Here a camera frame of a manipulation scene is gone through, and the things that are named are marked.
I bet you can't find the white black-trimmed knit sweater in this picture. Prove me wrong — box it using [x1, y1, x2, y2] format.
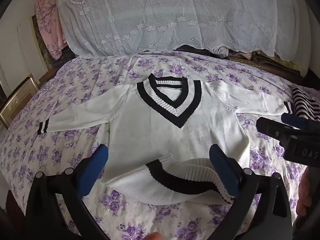
[37, 74, 294, 207]

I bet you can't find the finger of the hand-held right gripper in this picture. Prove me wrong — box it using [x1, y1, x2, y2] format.
[256, 116, 298, 141]
[281, 113, 310, 130]

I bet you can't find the white lace cover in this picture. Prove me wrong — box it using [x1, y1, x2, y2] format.
[55, 0, 312, 78]

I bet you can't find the black white striped cloth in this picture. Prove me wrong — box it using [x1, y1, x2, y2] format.
[291, 85, 320, 123]

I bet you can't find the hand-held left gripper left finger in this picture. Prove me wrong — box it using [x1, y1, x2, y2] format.
[25, 144, 110, 240]

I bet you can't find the dark cloth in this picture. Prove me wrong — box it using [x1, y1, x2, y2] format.
[175, 44, 229, 57]

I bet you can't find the gold picture frame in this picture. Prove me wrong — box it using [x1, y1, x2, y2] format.
[0, 76, 40, 130]

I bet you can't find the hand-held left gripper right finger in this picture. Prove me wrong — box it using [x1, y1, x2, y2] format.
[209, 144, 293, 240]

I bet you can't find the person's right hand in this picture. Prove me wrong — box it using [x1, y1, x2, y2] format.
[296, 170, 313, 217]

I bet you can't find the pink floral cloth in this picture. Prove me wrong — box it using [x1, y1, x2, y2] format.
[35, 0, 67, 60]

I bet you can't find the pile of brown clothes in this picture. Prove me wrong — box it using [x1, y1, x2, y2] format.
[226, 50, 303, 72]

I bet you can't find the purple floral bedsheet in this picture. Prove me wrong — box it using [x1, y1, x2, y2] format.
[0, 50, 320, 240]

